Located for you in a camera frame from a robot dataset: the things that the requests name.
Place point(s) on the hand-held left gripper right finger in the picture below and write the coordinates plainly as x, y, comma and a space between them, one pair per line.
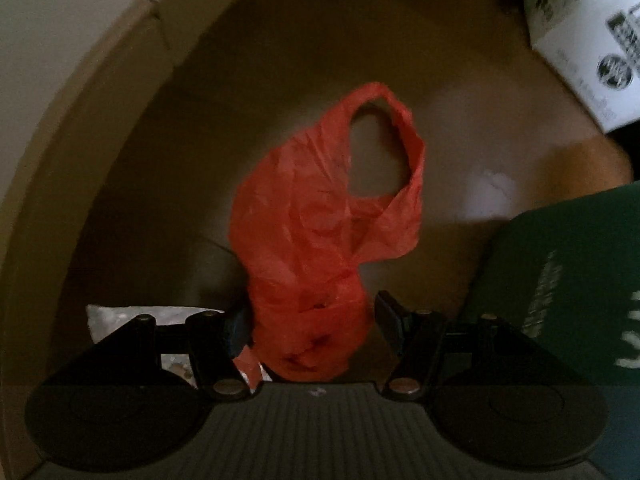
389, 321

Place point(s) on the clear plastic wrapper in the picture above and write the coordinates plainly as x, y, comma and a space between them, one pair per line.
116, 320

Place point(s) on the white cardboard box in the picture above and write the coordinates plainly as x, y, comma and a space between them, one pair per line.
585, 35

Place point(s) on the red plastic bag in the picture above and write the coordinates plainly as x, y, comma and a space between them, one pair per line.
305, 240

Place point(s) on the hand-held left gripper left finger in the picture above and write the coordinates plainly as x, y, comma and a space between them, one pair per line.
235, 331

